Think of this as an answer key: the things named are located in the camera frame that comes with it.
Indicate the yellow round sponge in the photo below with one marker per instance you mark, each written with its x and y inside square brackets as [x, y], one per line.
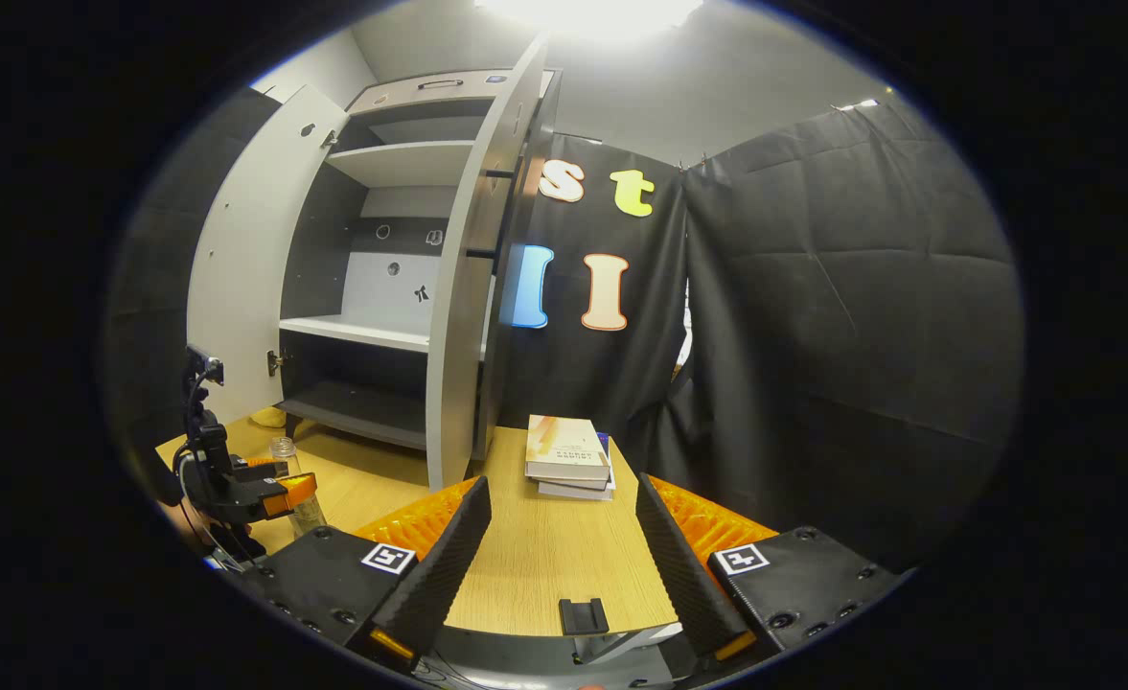
[267, 418]

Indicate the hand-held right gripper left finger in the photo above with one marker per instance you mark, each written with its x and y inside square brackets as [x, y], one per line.
[448, 565]

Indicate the clear glass bottle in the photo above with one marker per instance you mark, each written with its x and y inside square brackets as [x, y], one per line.
[284, 458]

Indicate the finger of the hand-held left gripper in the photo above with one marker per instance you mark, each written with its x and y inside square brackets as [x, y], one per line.
[287, 494]
[262, 465]

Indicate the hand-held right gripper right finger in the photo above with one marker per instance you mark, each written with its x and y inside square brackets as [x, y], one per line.
[683, 575]

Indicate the black backdrop cloth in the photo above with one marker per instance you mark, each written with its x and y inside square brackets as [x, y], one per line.
[861, 335]

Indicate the grey cabinet door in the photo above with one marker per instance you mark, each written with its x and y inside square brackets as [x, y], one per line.
[458, 335]
[247, 259]

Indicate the large ceiling light panel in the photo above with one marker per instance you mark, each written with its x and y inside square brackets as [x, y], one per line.
[592, 17]

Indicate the grey cabinet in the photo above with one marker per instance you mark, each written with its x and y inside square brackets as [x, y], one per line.
[401, 163]

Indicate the blue book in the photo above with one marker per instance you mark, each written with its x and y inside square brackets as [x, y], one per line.
[607, 452]

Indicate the white and orange book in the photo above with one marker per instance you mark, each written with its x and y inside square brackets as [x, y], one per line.
[564, 450]

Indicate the grey cabinet drawer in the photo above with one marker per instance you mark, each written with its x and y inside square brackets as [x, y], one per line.
[401, 94]

